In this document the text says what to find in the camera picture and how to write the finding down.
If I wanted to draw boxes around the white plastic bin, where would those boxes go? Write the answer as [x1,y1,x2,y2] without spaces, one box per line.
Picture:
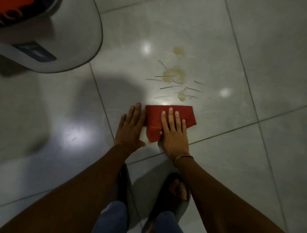
[0,0,104,74]

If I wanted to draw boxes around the blue jeans leg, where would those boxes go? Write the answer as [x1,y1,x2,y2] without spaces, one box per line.
[153,211,185,233]
[92,201,128,233]

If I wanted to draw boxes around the orange object in bin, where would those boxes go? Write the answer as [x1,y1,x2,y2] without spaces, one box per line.
[0,0,34,26]

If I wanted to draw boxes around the person's left hand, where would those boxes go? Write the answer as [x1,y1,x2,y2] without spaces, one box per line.
[114,103,147,149]

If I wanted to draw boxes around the blue jeans right leg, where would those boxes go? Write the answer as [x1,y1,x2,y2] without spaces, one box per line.
[153,211,185,233]

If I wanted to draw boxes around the scattered thin dark strands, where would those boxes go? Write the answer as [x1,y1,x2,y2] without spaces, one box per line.
[145,60,211,100]

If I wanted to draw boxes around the blue jeans left leg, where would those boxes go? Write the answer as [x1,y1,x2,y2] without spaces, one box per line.
[92,201,128,233]

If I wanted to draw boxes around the person's right hand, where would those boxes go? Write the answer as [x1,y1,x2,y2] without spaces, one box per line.
[159,107,192,161]

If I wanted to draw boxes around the person's right foot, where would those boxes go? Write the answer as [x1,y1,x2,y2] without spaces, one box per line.
[168,179,188,201]

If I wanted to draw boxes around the person's left forearm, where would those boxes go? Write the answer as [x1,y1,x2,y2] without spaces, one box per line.
[0,144,142,233]

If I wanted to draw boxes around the red cloth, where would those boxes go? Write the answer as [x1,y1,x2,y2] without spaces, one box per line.
[144,105,197,143]

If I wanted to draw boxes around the thin gold bangle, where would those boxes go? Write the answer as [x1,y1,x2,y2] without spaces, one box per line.
[173,155,194,167]

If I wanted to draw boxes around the person's right forearm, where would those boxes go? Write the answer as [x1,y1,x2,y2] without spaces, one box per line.
[174,156,286,233]

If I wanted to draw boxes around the black right sandal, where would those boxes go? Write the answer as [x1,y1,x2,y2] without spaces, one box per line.
[141,172,191,233]

